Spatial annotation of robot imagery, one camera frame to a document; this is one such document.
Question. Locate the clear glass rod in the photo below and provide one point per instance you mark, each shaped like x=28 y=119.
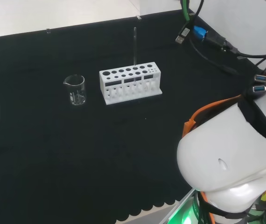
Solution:
x=135 y=46

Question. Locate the white test tube rack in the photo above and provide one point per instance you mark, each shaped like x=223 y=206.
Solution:
x=114 y=78

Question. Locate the clear glass beaker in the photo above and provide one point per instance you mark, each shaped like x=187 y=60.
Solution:
x=77 y=89

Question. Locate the black bench cloth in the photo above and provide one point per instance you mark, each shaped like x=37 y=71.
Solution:
x=53 y=140

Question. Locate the silver USB plug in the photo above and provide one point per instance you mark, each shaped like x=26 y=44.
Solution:
x=182 y=36

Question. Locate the clear cloth clip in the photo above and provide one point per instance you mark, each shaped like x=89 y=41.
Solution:
x=48 y=30
x=138 y=17

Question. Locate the black USB hub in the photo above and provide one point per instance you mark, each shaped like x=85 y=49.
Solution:
x=259 y=87

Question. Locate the aluminium frame rail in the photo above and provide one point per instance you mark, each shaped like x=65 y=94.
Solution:
x=182 y=205

